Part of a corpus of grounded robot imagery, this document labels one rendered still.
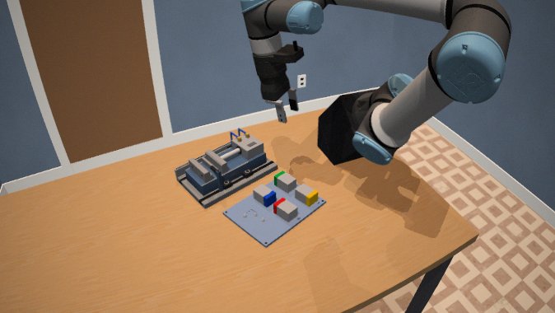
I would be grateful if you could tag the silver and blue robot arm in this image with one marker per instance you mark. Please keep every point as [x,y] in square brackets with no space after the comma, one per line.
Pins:
[467,65]

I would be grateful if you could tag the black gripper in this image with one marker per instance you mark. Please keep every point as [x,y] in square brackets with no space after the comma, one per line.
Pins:
[270,60]

